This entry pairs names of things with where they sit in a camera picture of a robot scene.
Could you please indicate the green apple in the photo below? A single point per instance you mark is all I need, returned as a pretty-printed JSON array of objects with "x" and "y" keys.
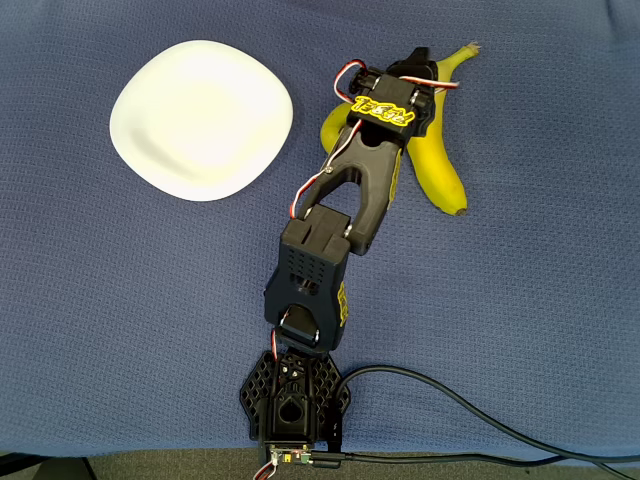
[{"x": 332, "y": 130}]

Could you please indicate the yellow banana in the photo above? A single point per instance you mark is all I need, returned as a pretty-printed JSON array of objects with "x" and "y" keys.
[{"x": 440, "y": 170}]

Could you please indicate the white rounded plate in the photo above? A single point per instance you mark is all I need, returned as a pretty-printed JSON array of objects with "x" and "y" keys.
[{"x": 200, "y": 120}]

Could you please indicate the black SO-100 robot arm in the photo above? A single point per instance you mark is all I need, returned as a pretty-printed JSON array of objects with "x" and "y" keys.
[{"x": 310, "y": 270}]

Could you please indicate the black tripod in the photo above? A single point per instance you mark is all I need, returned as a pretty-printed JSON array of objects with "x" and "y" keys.
[{"x": 15, "y": 461}]

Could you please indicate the blue-grey woven table cloth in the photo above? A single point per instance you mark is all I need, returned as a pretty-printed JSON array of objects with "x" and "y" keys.
[{"x": 500, "y": 300}]

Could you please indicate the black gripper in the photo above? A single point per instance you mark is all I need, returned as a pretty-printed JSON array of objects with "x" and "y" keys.
[{"x": 419, "y": 61}]

